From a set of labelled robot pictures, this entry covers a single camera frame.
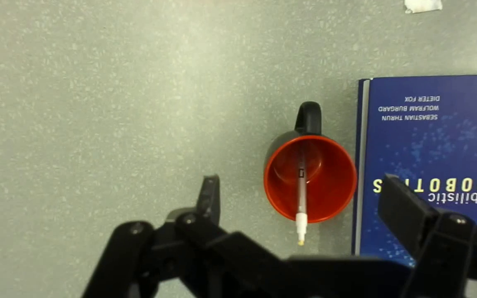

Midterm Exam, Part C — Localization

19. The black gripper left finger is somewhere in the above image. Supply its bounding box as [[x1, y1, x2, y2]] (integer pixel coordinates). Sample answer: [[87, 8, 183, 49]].
[[80, 174, 284, 298]]

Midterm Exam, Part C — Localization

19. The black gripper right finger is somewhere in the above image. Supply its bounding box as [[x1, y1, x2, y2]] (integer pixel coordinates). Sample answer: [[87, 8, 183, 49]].
[[375, 172, 477, 298]]

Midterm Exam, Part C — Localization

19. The clear pen with white cap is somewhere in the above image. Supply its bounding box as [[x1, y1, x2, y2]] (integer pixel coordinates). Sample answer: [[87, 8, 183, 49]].
[[292, 144, 309, 248]]

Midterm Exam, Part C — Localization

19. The red and black mug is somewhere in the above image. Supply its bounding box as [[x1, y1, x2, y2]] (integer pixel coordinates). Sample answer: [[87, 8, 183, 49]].
[[261, 99, 359, 225]]

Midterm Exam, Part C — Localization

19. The blue Probabilistic Robotics book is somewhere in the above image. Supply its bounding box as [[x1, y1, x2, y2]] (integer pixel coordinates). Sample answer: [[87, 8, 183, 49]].
[[350, 73, 477, 270]]

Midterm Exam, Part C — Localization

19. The white tape piece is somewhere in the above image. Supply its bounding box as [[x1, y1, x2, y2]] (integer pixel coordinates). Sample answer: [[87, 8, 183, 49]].
[[402, 0, 445, 15]]

